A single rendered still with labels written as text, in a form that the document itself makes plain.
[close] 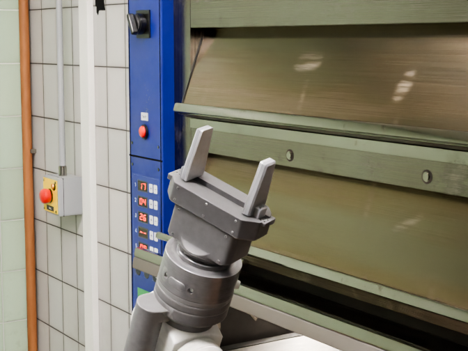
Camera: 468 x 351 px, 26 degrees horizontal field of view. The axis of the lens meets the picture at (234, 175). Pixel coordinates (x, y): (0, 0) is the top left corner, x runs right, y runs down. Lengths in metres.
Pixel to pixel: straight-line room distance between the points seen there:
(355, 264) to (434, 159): 0.26
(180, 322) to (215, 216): 0.13
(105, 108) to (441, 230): 1.16
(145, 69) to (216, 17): 0.28
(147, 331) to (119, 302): 1.43
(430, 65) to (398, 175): 0.19
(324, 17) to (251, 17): 0.22
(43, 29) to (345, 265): 1.40
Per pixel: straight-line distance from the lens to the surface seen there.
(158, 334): 1.15
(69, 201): 2.68
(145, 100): 2.29
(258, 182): 1.05
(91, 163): 2.60
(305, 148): 1.85
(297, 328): 1.67
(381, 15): 1.68
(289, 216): 1.91
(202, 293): 1.11
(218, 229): 1.08
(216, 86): 2.07
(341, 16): 1.76
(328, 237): 1.81
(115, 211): 2.53
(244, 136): 2.01
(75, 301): 2.81
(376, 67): 1.71
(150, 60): 2.26
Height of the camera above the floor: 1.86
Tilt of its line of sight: 8 degrees down
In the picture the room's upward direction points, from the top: straight up
